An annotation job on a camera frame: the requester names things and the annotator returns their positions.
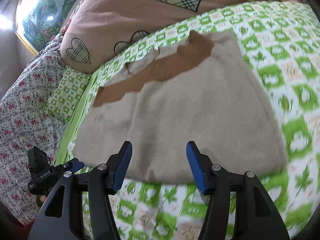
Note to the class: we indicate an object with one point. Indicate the beige knit sweater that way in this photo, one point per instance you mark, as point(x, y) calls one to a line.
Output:
point(199, 89)

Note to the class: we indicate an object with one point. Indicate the person's left hand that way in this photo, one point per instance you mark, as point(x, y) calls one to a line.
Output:
point(40, 199)

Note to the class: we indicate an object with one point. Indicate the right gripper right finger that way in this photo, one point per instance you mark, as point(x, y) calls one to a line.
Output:
point(256, 216)

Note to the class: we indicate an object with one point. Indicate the green checkered pillow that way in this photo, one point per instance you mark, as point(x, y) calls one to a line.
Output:
point(62, 103)

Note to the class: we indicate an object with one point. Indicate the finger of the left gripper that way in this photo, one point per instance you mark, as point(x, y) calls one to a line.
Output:
point(74, 165)

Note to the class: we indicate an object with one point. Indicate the floral print blanket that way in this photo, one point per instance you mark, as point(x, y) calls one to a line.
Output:
point(24, 124)

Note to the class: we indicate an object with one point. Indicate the gold framed landscape painting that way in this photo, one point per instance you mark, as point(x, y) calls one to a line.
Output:
point(38, 21)

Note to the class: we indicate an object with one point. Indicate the pink quilt with plaid hearts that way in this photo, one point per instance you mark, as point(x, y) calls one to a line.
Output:
point(100, 29)

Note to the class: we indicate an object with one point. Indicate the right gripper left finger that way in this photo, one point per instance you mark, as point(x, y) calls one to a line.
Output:
point(61, 215)

